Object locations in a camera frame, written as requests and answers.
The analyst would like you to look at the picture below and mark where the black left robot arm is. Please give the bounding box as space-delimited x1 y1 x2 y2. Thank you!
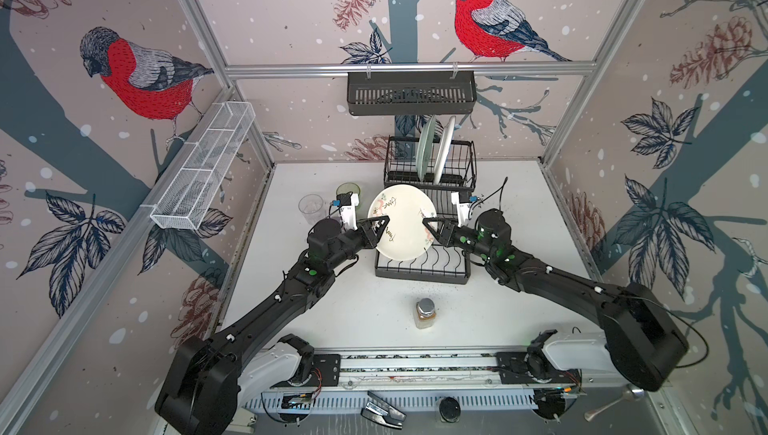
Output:
154 216 389 434

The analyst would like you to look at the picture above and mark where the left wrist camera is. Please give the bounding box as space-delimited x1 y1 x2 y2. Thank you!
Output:
333 191 359 231

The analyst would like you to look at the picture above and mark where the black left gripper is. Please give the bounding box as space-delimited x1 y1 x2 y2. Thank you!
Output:
326 215 390 273

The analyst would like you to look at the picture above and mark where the pale green plate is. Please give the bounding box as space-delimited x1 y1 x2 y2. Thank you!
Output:
416 115 436 182

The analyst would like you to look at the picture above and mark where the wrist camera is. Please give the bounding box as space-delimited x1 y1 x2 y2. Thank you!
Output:
333 191 359 231
450 192 478 227

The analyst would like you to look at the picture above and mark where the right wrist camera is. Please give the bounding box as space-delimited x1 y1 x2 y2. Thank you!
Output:
450 192 478 227

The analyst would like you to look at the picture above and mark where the spice jar silver lid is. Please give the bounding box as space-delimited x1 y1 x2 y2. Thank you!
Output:
415 298 436 330

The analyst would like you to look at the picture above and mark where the black stapler centre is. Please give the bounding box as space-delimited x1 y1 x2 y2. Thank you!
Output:
360 391 407 430

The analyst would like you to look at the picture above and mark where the round black cap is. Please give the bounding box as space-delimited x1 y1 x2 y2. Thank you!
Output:
438 397 462 424

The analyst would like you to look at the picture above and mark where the black hanging wall basket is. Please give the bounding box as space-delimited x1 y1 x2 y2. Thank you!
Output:
347 71 477 116

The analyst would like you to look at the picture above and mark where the white wire mesh shelf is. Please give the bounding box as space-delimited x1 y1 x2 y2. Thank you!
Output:
150 101 255 230

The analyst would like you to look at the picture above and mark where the white plate blue rim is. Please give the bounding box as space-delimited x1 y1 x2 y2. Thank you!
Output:
433 116 456 185

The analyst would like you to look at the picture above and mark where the green glass tumbler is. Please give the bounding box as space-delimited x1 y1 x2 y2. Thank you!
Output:
336 182 361 196

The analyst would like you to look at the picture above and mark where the metal spoon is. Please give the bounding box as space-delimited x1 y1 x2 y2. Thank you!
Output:
583 384 646 422

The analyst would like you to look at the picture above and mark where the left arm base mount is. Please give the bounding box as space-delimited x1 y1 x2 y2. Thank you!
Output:
277 354 341 389

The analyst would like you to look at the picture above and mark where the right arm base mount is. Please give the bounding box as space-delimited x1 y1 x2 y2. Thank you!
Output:
493 352 582 385

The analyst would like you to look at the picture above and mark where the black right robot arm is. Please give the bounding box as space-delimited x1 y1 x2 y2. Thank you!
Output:
422 209 689 391

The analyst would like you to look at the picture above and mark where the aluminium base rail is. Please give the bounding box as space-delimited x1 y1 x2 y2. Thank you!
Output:
297 347 626 389

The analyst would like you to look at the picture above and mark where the clear glass tumbler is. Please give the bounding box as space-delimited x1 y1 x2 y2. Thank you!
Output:
298 194 327 227

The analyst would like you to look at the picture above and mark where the black two-tier dish rack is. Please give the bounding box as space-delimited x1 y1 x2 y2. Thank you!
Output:
374 134 478 286

